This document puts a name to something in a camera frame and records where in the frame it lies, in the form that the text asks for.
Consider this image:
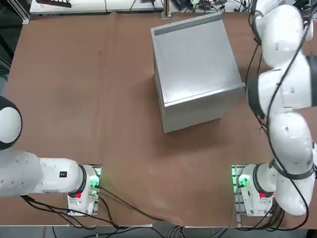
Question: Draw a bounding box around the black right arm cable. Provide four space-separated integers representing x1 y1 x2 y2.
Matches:
245 4 312 224

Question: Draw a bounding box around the aluminium frame post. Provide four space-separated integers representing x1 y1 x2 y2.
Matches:
160 0 172 20

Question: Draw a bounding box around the black left arm base cable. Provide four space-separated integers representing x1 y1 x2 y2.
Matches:
95 183 185 228

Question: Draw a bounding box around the black slotted stand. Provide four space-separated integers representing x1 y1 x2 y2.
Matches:
36 0 72 8

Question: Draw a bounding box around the aluminium frame rail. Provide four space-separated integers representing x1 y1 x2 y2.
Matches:
7 0 32 24

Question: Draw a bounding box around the gray metal cabinet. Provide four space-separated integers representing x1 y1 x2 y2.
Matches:
150 11 246 134

